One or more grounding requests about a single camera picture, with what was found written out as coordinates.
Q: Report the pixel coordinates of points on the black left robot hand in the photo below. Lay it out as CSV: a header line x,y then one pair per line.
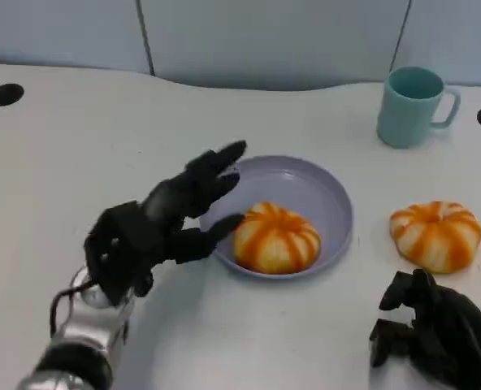
x,y
143,235

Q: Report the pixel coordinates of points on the pale green mug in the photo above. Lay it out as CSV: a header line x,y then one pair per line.
x,y
403,115

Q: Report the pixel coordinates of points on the lilac plate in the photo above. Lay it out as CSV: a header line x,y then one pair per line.
x,y
305,183

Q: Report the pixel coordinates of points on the orange white toy bread roll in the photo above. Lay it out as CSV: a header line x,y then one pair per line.
x,y
277,239
435,235

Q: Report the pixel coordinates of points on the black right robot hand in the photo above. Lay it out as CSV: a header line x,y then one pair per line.
x,y
456,337

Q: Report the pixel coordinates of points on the grey partition panel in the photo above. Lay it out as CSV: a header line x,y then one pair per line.
x,y
273,40
456,36
61,32

